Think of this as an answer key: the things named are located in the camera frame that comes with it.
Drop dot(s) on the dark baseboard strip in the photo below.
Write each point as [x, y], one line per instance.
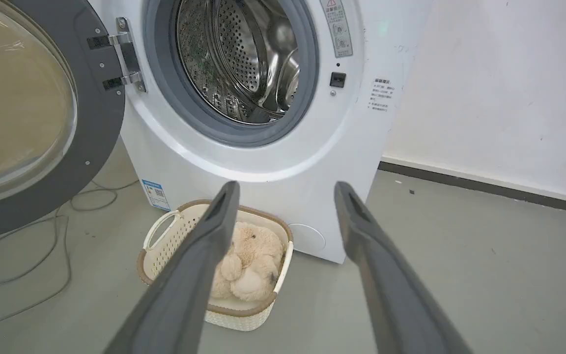
[484, 187]

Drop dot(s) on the warning label sticker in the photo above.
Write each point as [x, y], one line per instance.
[337, 27]

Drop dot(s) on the blue energy label sticker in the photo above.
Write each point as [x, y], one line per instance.
[155, 194]

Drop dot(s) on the white front-load washing machine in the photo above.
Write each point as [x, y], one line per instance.
[273, 147]

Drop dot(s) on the cream perforated laundry basket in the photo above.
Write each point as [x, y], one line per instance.
[170, 241]

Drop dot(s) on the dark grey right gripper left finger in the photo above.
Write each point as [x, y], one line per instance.
[184, 285]

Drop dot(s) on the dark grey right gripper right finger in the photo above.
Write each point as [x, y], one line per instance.
[391, 290]

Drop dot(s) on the beige plush teddy bear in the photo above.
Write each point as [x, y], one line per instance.
[251, 263]

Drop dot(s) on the grey round washing machine door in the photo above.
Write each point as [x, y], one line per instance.
[37, 113]

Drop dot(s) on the chrome door hinge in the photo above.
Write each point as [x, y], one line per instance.
[126, 56]

